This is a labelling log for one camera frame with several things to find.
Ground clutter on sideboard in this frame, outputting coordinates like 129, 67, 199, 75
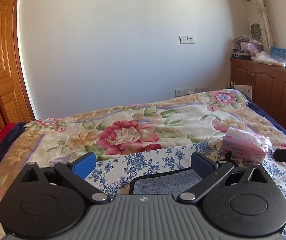
231, 23, 286, 68

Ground floral bed blanket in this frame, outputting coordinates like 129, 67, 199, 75
0, 89, 286, 239

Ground wooden sideboard cabinet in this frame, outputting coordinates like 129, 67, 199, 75
231, 58, 286, 129

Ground white wall switch socket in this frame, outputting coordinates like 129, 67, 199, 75
179, 36, 195, 44

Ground dark blue bed sheet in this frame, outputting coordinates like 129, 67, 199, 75
244, 94, 286, 135

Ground pink tissue pack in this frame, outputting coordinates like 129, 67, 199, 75
221, 127, 272, 164

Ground white paper bag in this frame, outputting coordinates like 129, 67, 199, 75
231, 81, 252, 99

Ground wooden door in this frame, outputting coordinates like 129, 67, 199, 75
0, 0, 35, 124

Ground blue floral white cloth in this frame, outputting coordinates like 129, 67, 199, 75
86, 140, 286, 238

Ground low wall socket strip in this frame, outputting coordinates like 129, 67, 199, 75
174, 87, 208, 97

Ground purple grey microfiber towel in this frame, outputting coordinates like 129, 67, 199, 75
129, 166, 202, 197

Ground patterned window curtain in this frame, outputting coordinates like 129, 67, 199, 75
250, 0, 276, 53

